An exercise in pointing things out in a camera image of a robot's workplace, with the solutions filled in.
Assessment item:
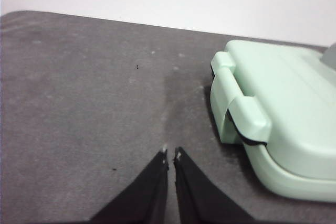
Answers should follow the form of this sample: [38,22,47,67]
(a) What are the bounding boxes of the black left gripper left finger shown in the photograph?
[90,144,169,224]

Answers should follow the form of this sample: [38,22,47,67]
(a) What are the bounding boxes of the mint green breakfast maker appliance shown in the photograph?
[209,39,336,204]

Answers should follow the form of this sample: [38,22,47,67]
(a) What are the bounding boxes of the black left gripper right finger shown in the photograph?
[173,146,256,224]

